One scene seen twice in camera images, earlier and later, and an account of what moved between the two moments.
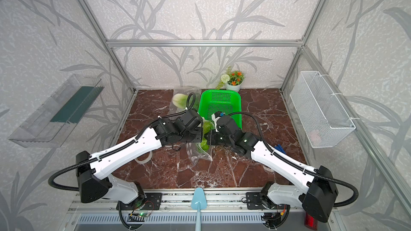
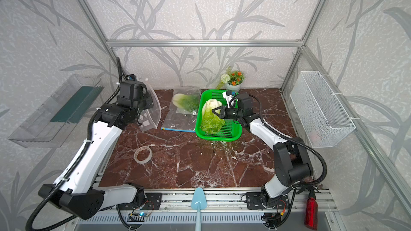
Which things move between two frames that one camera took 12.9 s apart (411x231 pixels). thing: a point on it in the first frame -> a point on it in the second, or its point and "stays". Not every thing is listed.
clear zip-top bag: (196, 151) -> (150, 119)
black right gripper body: (217, 139) -> (233, 114)
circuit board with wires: (143, 212) stays
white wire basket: (324, 120) stays
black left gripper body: (194, 136) -> (149, 102)
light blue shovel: (199, 202) stays
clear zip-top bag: (182, 99) stays
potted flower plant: (233, 80) stays
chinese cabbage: (181, 100) stays
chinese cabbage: (207, 126) -> (211, 122)
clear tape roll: (143, 162) stays
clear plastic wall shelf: (48, 126) stays
